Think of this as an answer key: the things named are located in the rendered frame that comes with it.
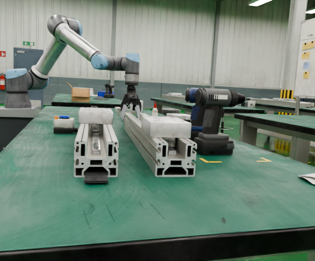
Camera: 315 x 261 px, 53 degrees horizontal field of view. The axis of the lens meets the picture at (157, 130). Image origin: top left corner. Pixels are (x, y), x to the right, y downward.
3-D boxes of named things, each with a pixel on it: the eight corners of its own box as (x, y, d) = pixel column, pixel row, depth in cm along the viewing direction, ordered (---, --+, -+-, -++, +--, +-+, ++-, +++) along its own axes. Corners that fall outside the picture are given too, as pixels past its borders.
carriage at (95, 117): (80, 125, 119) (80, 107, 118) (110, 126, 121) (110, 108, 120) (78, 131, 103) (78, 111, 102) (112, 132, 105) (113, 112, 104)
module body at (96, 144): (84, 129, 151) (84, 111, 150) (105, 129, 153) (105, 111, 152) (73, 177, 73) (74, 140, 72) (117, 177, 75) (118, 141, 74)
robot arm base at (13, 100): (1, 108, 185) (0, 91, 183) (8, 106, 200) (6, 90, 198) (29, 108, 188) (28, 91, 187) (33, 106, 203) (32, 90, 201)
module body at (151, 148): (124, 129, 154) (124, 112, 153) (144, 130, 156) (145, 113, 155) (154, 176, 77) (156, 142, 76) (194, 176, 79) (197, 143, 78)
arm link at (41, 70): (15, 80, 200) (59, 10, 178) (33, 80, 214) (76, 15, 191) (25, 94, 198) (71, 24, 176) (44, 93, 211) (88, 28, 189)
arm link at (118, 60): (100, 55, 170) (117, 55, 165) (112, 57, 180) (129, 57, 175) (100, 70, 171) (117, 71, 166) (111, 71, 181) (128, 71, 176)
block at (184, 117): (160, 133, 149) (161, 113, 147) (182, 133, 153) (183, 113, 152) (169, 136, 140) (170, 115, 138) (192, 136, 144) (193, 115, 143)
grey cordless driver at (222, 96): (189, 150, 111) (193, 87, 108) (239, 150, 117) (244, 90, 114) (198, 155, 104) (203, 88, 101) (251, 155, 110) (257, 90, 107)
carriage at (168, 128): (140, 137, 98) (141, 115, 97) (175, 138, 100) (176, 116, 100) (149, 147, 83) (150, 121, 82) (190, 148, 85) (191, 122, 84)
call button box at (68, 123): (55, 130, 141) (55, 116, 140) (78, 131, 142) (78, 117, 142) (53, 133, 133) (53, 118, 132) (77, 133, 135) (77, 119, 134)
